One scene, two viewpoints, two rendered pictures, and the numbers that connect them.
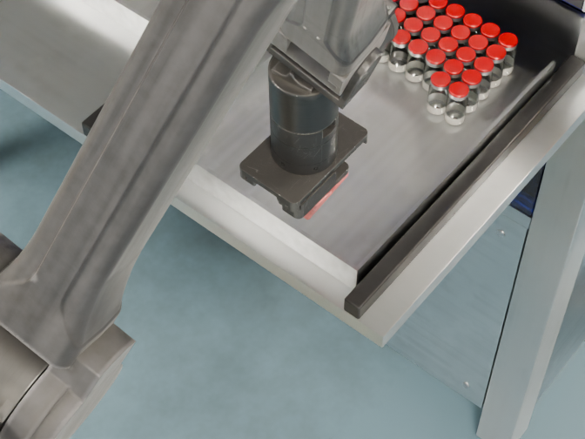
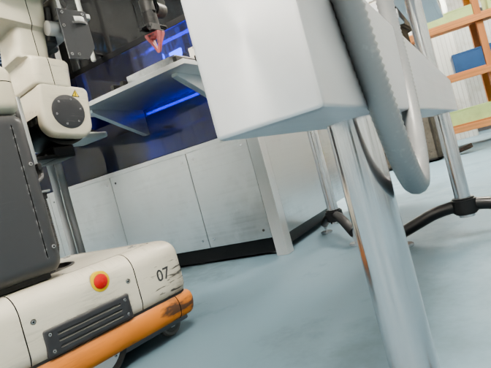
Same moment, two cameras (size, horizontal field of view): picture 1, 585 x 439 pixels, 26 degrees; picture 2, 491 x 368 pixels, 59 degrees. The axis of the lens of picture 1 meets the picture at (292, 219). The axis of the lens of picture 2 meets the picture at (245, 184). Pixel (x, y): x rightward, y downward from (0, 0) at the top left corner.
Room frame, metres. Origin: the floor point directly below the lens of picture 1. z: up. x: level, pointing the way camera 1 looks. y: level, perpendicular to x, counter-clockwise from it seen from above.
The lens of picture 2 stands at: (-1.01, 0.07, 0.40)
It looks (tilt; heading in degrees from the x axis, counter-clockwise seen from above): 1 degrees down; 351
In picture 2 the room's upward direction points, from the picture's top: 15 degrees counter-clockwise
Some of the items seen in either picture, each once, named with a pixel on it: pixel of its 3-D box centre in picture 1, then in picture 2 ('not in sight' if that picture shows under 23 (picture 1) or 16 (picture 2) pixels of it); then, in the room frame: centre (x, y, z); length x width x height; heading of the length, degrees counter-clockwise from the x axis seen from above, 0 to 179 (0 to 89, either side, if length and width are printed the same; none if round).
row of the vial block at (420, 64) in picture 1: (407, 56); not in sight; (0.93, -0.12, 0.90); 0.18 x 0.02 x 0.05; 51
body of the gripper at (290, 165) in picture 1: (304, 135); (151, 22); (0.69, -0.01, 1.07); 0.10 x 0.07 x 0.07; 140
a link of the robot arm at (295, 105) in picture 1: (308, 84); (147, 6); (0.69, -0.01, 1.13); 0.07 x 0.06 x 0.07; 145
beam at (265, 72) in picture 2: not in sight; (414, 89); (-0.12, -0.50, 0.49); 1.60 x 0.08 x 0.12; 141
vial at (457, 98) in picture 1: (456, 104); not in sight; (0.87, -0.17, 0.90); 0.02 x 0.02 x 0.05
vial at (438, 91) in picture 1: (439, 93); not in sight; (0.88, -0.15, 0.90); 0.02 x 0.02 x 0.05
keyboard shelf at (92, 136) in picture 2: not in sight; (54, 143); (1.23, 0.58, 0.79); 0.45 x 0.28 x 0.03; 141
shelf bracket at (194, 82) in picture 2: not in sight; (202, 90); (0.84, -0.15, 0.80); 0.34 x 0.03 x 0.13; 141
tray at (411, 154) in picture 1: (357, 108); (177, 73); (0.87, -0.07, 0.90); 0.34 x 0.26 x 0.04; 141
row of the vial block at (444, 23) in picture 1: (433, 32); not in sight; (0.97, -0.15, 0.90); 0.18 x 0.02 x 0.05; 51
